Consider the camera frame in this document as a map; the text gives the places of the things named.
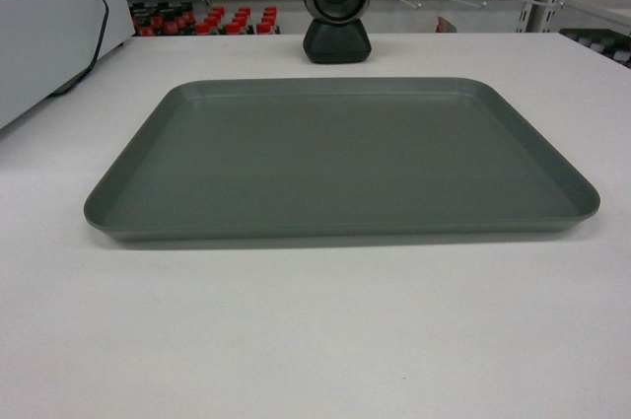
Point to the grey rectangular serving tray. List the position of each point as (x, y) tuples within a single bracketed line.
[(336, 157)]

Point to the red capped sauce bottles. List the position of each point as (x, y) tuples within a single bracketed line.
[(243, 21)]

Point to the black round barcode scanner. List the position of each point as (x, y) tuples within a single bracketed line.
[(336, 34)]

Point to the dark soy sauce bottles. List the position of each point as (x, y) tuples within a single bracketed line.
[(162, 18)]

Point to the white cash register box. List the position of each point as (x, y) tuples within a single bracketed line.
[(46, 44)]

